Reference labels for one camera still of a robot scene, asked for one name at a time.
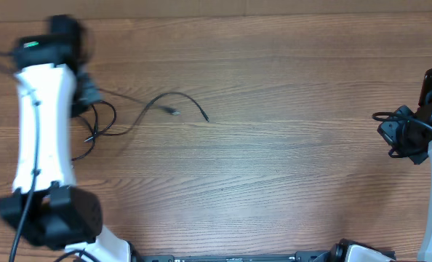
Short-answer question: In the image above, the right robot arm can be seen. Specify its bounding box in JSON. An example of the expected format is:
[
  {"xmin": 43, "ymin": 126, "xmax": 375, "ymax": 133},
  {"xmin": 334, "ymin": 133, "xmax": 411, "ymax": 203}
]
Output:
[{"xmin": 372, "ymin": 68, "xmax": 432, "ymax": 261}]

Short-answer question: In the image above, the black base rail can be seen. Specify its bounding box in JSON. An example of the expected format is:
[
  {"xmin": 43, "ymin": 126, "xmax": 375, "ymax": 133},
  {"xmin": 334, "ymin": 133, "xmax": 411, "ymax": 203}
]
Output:
[{"xmin": 140, "ymin": 250, "xmax": 329, "ymax": 262}]

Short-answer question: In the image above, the black usb cable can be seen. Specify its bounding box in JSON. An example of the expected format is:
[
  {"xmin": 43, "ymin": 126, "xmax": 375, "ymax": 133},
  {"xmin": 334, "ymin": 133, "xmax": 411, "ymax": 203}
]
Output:
[
  {"xmin": 70, "ymin": 100, "xmax": 117, "ymax": 162},
  {"xmin": 88, "ymin": 91, "xmax": 210, "ymax": 143}
]

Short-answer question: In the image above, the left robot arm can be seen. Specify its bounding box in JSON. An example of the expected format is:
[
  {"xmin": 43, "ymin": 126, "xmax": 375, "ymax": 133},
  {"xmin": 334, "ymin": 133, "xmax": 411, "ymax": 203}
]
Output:
[{"xmin": 0, "ymin": 15, "xmax": 140, "ymax": 261}]

